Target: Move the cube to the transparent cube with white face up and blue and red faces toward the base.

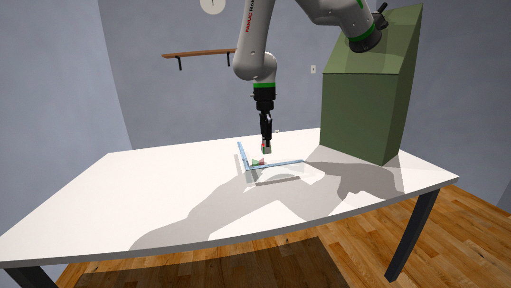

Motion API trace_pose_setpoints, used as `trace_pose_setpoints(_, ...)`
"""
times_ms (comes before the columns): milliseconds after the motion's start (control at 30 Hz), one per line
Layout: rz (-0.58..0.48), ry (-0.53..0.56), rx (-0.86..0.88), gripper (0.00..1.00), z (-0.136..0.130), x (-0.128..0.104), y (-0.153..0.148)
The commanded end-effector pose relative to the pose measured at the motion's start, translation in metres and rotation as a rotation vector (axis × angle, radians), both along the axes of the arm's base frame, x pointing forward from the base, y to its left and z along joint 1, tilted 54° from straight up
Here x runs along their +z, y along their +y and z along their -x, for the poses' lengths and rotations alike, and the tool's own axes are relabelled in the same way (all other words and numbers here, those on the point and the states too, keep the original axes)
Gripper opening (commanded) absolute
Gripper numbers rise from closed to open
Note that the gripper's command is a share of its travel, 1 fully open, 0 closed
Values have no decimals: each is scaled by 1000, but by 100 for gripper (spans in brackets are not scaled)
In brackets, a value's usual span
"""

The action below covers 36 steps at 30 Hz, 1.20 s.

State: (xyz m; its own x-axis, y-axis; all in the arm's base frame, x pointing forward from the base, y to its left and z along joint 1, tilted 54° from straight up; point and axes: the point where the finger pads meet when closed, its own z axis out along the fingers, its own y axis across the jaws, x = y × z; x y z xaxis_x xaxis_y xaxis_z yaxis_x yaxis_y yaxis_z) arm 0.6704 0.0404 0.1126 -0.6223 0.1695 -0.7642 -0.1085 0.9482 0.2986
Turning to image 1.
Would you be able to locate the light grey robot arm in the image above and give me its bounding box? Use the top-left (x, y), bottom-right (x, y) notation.
top-left (232, 0), bottom-right (388, 102)

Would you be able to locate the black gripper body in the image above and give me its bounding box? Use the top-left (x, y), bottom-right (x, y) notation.
top-left (256, 101), bottom-right (274, 123)

